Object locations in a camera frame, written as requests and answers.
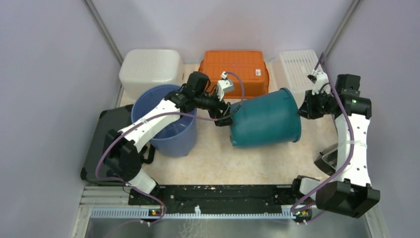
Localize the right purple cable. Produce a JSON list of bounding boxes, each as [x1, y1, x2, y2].
[[290, 52, 356, 214]]

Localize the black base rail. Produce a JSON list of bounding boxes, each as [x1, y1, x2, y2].
[[128, 184, 302, 215]]

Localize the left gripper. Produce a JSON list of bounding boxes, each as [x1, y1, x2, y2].
[[195, 89, 235, 127]]

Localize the blue bucket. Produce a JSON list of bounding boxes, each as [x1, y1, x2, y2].
[[131, 84, 197, 157]]

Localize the white perforated basket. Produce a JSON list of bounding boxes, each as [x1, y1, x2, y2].
[[267, 50, 318, 107]]

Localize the translucent white plastic tub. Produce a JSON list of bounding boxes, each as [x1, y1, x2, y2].
[[119, 49, 184, 102]]

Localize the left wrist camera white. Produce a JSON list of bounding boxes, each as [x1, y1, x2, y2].
[[216, 71, 235, 101]]

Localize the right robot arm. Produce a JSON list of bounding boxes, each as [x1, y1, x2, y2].
[[290, 71, 380, 218]]

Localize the black case on left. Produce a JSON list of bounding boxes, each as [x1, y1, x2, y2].
[[80, 104, 133, 186]]

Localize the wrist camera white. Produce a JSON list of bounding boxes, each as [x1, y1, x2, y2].
[[307, 70, 331, 95], [216, 71, 235, 101]]

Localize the small black clear box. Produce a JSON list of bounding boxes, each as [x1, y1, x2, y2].
[[314, 143, 338, 176]]

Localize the orange plastic tub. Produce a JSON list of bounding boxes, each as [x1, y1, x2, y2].
[[198, 51, 269, 99]]

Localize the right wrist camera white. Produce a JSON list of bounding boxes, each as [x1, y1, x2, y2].
[[307, 70, 331, 95]]

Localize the teal bucket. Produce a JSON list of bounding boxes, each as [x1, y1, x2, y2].
[[230, 88, 302, 148]]

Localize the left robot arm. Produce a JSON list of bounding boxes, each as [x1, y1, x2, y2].
[[95, 71, 234, 205]]

